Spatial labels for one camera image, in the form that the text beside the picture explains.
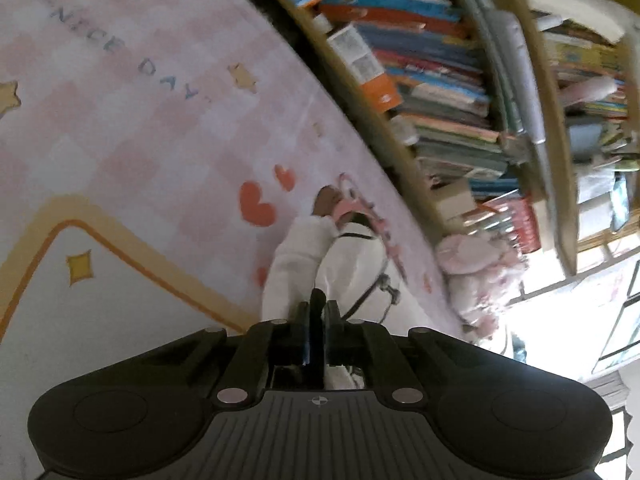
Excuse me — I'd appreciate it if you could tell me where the row of thin books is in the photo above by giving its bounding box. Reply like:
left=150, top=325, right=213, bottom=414
left=545, top=20, right=631, bottom=121

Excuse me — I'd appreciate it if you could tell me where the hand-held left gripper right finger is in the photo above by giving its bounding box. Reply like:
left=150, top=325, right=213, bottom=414
left=325, top=300, right=496, bottom=407

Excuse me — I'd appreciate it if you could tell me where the pink plush toy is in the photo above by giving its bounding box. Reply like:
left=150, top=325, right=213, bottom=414
left=434, top=232, right=526, bottom=338

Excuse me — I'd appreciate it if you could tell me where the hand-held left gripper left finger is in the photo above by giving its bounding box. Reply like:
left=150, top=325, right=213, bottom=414
left=142, top=302, right=310, bottom=407

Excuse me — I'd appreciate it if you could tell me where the row of colourful books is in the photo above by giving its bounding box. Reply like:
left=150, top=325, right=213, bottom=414
left=280, top=0, right=506, bottom=201

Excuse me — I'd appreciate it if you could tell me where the clear plastic container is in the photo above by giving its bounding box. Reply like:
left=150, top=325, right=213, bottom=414
left=390, top=115, right=421, bottom=146

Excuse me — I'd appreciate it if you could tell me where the red boxed book set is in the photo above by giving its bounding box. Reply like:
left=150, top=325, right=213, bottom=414
left=475, top=195, right=543, bottom=256

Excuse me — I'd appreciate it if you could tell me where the grey pole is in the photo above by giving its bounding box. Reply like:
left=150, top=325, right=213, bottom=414
left=495, top=10, right=546, bottom=146

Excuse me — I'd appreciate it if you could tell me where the flat orange and white box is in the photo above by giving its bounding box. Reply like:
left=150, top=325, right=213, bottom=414
left=327, top=25, right=401, bottom=113

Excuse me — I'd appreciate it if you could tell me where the wooden bookshelf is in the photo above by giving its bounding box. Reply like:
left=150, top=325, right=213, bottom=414
left=227, top=0, right=640, bottom=276

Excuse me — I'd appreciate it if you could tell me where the white cardboard box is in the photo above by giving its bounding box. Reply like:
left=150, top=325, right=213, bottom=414
left=432, top=180, right=481, bottom=221

